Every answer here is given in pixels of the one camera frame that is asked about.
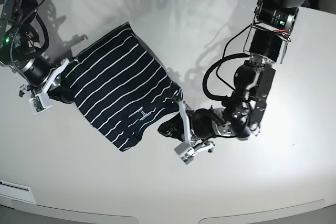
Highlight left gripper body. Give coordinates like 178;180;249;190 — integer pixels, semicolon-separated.
191;108;231;140

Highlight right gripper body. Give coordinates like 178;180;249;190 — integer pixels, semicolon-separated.
22;57;53;87

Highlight navy white striped T-shirt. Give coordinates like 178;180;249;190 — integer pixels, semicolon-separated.
63;23;183;152

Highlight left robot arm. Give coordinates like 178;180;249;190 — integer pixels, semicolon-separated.
158;0;305;142

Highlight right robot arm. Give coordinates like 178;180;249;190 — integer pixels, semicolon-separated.
1;0;74;110

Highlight white label sticker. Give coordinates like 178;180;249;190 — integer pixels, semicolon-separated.
1;180;36;205

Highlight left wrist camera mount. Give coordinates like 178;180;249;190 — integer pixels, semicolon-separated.
167;94;216;166

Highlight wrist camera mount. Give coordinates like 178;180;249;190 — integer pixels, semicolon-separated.
19;58;70;114
167;94;216;166

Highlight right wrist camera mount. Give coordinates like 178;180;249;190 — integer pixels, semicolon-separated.
19;58;70;114

